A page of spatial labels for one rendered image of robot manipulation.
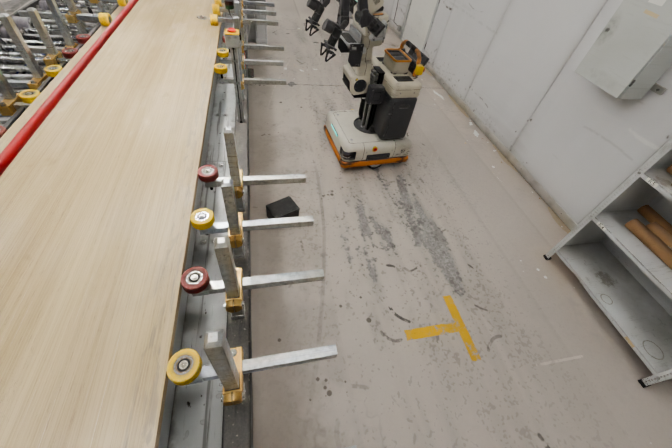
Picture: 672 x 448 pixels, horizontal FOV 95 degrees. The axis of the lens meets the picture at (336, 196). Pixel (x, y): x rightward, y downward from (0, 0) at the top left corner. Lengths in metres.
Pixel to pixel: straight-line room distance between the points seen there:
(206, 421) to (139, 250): 0.57
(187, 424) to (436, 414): 1.22
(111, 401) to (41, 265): 0.50
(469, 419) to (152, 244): 1.70
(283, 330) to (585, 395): 1.72
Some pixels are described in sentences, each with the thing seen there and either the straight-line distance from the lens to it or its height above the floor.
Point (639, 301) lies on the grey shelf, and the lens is 2.94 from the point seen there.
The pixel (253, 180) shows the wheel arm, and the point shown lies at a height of 0.85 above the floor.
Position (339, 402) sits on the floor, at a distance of 1.86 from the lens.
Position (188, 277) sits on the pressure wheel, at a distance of 1.09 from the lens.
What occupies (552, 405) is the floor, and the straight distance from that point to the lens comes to 2.32.
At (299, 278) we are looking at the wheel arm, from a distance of 1.11.
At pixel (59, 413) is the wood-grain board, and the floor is 0.90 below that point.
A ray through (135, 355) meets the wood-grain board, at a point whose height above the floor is 0.90.
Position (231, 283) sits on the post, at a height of 0.95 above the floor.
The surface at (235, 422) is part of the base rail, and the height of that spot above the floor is 0.70.
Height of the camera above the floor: 1.81
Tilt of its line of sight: 45 degrees down
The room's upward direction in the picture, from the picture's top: 10 degrees clockwise
